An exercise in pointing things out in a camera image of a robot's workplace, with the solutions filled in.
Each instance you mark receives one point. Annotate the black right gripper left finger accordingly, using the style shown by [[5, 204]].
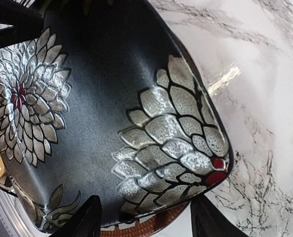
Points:
[[86, 222]]

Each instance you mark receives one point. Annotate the black square floral plate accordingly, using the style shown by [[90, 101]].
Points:
[[105, 101]]

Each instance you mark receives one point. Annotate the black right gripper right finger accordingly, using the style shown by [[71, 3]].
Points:
[[208, 221]]

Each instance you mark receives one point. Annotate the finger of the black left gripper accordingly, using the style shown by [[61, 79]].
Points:
[[21, 23]]

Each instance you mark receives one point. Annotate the round brown rim floral plate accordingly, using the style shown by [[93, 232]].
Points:
[[144, 227]]

